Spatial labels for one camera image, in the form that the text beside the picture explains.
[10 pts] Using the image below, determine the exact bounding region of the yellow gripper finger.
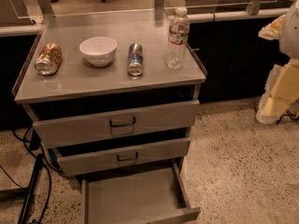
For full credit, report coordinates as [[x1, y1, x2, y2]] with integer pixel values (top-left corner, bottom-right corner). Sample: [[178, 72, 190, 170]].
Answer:
[[256, 59, 299, 124], [258, 15, 286, 40]]

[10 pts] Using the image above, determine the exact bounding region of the blue silver redbull can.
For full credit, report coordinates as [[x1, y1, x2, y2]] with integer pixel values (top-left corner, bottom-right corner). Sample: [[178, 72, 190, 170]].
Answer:
[[127, 43, 143, 77]]

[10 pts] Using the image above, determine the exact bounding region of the white ceramic bowl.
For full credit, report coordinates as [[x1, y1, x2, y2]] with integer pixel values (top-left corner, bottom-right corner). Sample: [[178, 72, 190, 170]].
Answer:
[[79, 36, 118, 67]]

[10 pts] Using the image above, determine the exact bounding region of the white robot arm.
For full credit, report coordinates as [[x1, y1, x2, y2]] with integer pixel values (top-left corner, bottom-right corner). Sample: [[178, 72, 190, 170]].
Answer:
[[256, 1, 299, 124]]

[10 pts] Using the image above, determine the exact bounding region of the middle steel drawer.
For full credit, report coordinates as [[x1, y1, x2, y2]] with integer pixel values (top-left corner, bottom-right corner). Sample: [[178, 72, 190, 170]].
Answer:
[[58, 137, 191, 176]]

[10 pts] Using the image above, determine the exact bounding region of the steel drawer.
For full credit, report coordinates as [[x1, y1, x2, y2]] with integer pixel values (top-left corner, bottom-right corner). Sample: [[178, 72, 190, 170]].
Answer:
[[58, 137, 191, 176], [34, 100, 199, 148], [80, 160, 201, 224]]

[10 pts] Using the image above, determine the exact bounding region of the bottom steel drawer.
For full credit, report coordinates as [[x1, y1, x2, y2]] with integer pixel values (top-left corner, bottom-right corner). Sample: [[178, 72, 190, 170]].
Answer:
[[80, 160, 201, 224]]

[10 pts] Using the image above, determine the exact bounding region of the steel drawer cabinet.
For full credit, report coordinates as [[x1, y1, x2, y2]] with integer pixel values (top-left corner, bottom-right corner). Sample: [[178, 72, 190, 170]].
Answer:
[[11, 8, 208, 224]]

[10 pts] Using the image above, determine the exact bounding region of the top steel drawer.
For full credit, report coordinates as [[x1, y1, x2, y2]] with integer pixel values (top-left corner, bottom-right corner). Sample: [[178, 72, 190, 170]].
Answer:
[[34, 100, 199, 148]]

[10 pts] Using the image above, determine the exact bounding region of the crushed orange soda can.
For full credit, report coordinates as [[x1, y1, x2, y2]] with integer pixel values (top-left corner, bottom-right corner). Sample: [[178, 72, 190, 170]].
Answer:
[[35, 43, 63, 76]]

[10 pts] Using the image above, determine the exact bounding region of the clear plastic water bottle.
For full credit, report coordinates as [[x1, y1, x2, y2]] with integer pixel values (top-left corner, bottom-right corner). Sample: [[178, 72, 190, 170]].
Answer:
[[164, 7, 190, 70]]

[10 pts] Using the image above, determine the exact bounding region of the black metal stand leg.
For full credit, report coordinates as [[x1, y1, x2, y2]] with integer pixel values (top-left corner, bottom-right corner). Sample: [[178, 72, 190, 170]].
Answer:
[[18, 154, 43, 224]]

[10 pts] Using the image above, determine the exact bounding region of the black floor cable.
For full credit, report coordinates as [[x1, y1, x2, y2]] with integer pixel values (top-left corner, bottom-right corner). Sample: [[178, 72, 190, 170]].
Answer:
[[0, 126, 68, 224]]

